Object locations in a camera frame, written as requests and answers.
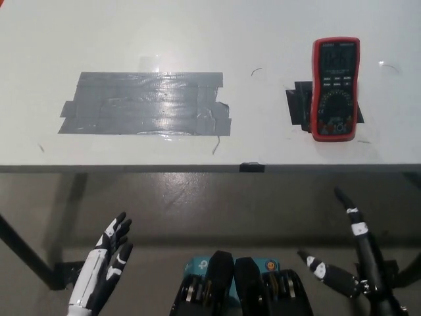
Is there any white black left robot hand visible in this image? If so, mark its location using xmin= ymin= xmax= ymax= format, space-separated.
xmin=67 ymin=211 xmax=134 ymax=316

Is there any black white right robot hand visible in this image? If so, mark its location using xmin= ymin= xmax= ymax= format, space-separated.
xmin=297 ymin=186 xmax=410 ymax=316

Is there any red digital multimeter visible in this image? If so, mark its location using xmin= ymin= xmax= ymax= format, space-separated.
xmin=311 ymin=37 xmax=362 ymax=143

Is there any black table leg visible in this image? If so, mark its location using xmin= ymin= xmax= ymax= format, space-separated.
xmin=0 ymin=213 xmax=63 ymax=291

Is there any small black tape strip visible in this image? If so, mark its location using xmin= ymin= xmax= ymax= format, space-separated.
xmin=239 ymin=161 xmax=266 ymax=173

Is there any black tape patch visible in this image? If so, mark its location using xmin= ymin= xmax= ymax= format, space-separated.
xmin=285 ymin=80 xmax=366 ymax=133

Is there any grey duct tape patch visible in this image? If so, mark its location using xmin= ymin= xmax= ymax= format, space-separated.
xmin=57 ymin=70 xmax=233 ymax=136

